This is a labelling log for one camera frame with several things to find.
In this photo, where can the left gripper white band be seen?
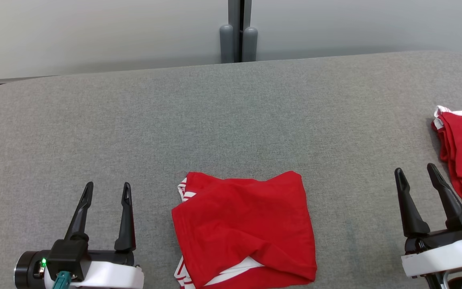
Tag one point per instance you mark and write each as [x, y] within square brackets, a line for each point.
[110, 277]

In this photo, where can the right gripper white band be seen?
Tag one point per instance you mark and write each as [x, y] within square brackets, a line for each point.
[443, 257]

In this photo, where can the red Bulls 23 jersey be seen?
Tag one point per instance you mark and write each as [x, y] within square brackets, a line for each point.
[247, 224]

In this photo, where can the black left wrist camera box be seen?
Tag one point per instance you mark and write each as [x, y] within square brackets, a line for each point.
[68, 259]

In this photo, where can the grey rounded partition post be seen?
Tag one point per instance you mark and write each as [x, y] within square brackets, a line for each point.
[250, 44]
[226, 44]

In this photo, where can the grey vertical partition frame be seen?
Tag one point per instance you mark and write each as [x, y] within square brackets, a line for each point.
[235, 12]

